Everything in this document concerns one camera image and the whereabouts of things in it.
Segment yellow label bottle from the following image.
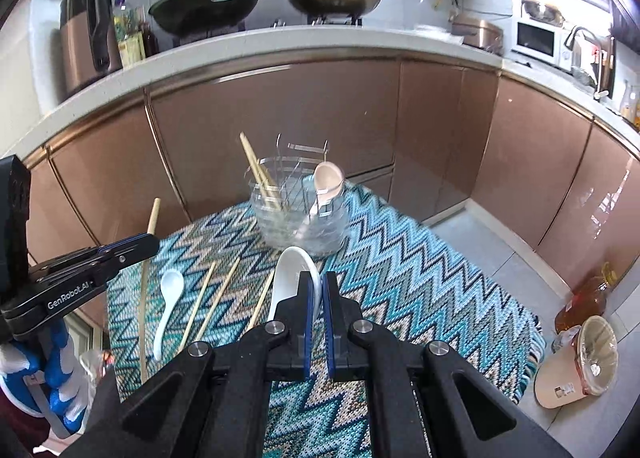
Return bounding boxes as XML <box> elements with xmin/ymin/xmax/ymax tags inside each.
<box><xmin>114</xmin><ymin>0</ymin><xmax>147</xmax><ymax>68</ymax></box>

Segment steel bowls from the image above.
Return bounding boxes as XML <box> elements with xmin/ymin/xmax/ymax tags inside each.
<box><xmin>520</xmin><ymin>0</ymin><xmax>566</xmax><ymax>26</ymax></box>

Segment amber oil jug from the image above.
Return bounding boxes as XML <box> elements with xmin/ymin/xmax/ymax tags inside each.
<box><xmin>554</xmin><ymin>263</ymin><xmax>621</xmax><ymax>334</ymax></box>

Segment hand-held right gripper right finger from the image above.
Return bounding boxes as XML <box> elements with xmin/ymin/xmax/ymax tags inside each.
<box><xmin>322</xmin><ymin>270</ymin><xmax>573</xmax><ymax>458</ymax></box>

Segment copper electric kettle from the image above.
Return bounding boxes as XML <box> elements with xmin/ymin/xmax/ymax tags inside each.
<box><xmin>59</xmin><ymin>0</ymin><xmax>123</xmax><ymax>94</ymax></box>

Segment white soup spoon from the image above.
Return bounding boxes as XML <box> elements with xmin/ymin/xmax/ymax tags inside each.
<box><xmin>267</xmin><ymin>245</ymin><xmax>322</xmax><ymax>325</ymax></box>
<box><xmin>151</xmin><ymin>268</ymin><xmax>186</xmax><ymax>361</ymax></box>

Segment white microwave oven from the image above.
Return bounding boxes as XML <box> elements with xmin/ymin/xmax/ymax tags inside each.
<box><xmin>511</xmin><ymin>18</ymin><xmax>573</xmax><ymax>70</ymax></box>

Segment beige trash bin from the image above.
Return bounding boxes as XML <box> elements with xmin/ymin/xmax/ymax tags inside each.
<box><xmin>534</xmin><ymin>315</ymin><xmax>618</xmax><ymax>409</ymax></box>

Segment gas stove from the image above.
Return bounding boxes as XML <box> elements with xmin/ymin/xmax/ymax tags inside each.
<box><xmin>172</xmin><ymin>13</ymin><xmax>363</xmax><ymax>46</ymax></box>

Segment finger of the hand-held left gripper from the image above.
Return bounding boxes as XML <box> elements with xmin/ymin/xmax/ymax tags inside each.
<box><xmin>32</xmin><ymin>242</ymin><xmax>161</xmax><ymax>285</ymax></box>
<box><xmin>30</xmin><ymin>233</ymin><xmax>160</xmax><ymax>275</ymax></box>

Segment steel kitchen faucet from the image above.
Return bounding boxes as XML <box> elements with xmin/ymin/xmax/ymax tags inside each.
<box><xmin>565</xmin><ymin>25</ymin><xmax>616</xmax><ymax>99</ymax></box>

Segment wire utensil holder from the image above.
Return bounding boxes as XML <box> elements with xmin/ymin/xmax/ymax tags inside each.
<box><xmin>248</xmin><ymin>133</ymin><xmax>347</xmax><ymax>257</ymax></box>

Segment zigzag patterned woven mat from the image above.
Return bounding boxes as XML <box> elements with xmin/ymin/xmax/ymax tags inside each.
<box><xmin>106</xmin><ymin>180</ymin><xmax>546</xmax><ymax>458</ymax></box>

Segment group of wooden chopsticks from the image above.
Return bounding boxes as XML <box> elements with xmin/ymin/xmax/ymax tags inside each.
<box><xmin>177</xmin><ymin>132</ymin><xmax>281</xmax><ymax>355</ymax></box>

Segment pink soup spoon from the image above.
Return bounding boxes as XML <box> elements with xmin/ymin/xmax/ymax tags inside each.
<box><xmin>307</xmin><ymin>161</ymin><xmax>347</xmax><ymax>218</ymax></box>

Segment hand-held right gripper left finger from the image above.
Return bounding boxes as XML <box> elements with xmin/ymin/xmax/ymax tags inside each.
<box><xmin>70</xmin><ymin>272</ymin><xmax>323</xmax><ymax>458</ymax></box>

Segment copper base cabinets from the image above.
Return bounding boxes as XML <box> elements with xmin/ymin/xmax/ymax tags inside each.
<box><xmin>0</xmin><ymin>45</ymin><xmax>640</xmax><ymax>339</ymax></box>

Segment dark sauce bottle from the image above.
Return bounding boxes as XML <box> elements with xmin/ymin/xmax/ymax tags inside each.
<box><xmin>142</xmin><ymin>23</ymin><xmax>161</xmax><ymax>58</ymax></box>

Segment single wooden chopstick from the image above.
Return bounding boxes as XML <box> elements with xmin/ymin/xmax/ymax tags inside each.
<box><xmin>139</xmin><ymin>197</ymin><xmax>162</xmax><ymax>385</ymax></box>

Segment copper rice cooker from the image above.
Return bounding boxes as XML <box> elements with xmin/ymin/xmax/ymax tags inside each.
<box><xmin>450</xmin><ymin>12</ymin><xmax>505</xmax><ymax>53</ymax></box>

